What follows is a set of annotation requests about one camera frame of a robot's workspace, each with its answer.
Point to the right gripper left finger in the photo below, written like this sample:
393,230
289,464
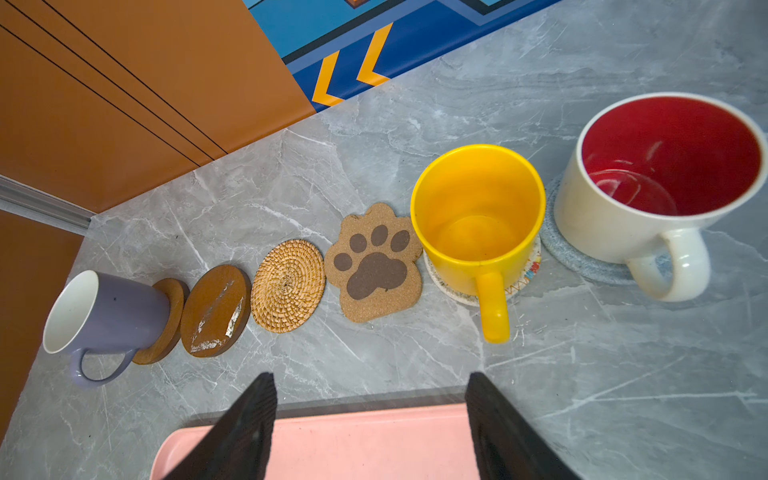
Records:
238,446

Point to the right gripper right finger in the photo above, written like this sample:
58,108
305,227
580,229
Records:
505,445

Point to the glossy dark wooden coaster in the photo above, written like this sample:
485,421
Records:
216,312

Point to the white rainbow stitched coaster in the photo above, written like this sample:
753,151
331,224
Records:
531,269

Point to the matte brown wooden coaster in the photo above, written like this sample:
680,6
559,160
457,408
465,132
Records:
177,292

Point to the woven rattan round coaster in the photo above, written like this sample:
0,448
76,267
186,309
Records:
288,286

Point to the purple mug white inside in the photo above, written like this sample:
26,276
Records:
98,313

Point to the cork paw print coaster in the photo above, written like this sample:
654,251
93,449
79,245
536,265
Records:
373,264

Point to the yellow mug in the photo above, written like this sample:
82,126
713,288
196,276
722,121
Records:
477,210

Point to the white mug red inside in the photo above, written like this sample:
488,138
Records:
647,175

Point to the light blue woven coaster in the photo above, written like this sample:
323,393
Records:
576,258

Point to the pink rectangular tray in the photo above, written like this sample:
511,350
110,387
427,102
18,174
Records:
431,442

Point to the left aluminium corner post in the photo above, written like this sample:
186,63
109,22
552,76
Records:
33,204

